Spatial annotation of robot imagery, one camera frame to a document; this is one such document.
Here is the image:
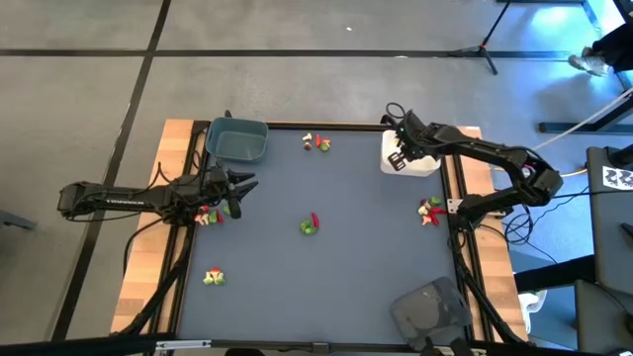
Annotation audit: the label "white plastic object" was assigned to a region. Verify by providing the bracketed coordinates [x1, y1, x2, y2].
[517, 289, 549, 335]

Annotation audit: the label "grey floor object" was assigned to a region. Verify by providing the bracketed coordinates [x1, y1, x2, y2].
[0, 209, 39, 232]

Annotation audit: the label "grey box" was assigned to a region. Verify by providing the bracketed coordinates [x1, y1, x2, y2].
[573, 279, 633, 356]

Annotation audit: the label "white plastic basket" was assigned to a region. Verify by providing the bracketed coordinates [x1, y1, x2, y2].
[379, 129, 443, 178]

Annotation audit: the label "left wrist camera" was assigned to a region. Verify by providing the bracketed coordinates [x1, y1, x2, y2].
[226, 194, 243, 222]

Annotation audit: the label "black power cable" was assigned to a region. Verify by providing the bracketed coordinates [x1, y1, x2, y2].
[122, 216, 167, 278]

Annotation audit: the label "black aluminium table frame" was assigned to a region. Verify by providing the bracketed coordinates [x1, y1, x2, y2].
[109, 118, 531, 356]

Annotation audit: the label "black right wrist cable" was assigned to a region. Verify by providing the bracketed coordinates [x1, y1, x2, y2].
[384, 101, 407, 125]

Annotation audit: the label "grey cabinet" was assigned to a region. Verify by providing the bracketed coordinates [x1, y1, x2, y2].
[586, 144, 633, 298]

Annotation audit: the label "black desk leg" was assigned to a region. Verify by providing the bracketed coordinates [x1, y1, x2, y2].
[537, 83, 633, 134]

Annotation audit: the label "silver metal bracket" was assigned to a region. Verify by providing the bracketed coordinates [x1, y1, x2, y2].
[154, 339, 213, 353]

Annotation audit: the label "black floor cables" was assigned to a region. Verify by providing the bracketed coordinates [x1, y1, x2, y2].
[501, 185, 594, 266]

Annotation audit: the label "teal plastic basket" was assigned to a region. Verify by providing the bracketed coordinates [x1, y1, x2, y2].
[204, 116, 270, 165]

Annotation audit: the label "dark grey plastic basket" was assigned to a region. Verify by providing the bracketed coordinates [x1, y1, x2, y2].
[389, 276, 474, 353]

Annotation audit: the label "white paper black print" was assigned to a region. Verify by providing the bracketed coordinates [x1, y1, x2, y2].
[601, 165, 633, 192]

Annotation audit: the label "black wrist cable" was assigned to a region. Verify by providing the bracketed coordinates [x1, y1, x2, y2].
[384, 101, 407, 125]
[147, 160, 209, 199]

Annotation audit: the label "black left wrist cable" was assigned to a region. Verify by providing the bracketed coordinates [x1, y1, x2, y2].
[147, 160, 209, 199]

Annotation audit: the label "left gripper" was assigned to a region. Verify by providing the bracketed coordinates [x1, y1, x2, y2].
[205, 164, 260, 204]

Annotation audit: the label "black tripod stand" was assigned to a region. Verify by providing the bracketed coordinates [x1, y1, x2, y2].
[447, 0, 515, 76]

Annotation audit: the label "black handheld device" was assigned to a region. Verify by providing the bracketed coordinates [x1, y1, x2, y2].
[418, 335, 477, 356]

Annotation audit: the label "black desk beam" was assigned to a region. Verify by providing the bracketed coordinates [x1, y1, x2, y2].
[512, 254, 597, 294]

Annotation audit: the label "white floor cable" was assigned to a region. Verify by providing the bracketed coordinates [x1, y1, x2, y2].
[531, 86, 633, 152]

